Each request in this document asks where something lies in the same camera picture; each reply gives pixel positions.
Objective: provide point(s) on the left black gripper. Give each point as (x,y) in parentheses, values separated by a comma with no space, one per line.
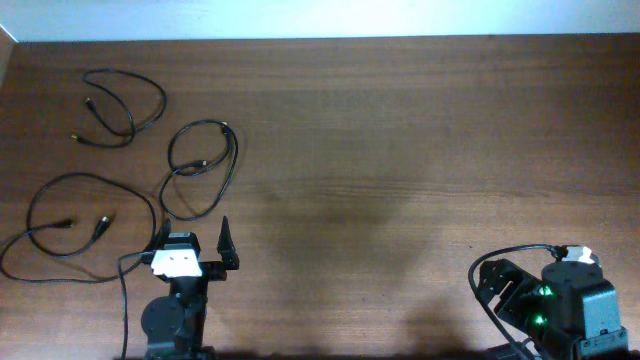
(214,272)

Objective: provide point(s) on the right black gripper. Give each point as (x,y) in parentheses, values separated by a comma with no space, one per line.
(523,286)

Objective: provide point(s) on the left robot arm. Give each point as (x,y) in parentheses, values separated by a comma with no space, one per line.
(174,324)

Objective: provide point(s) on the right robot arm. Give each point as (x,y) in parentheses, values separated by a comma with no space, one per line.
(570,312)

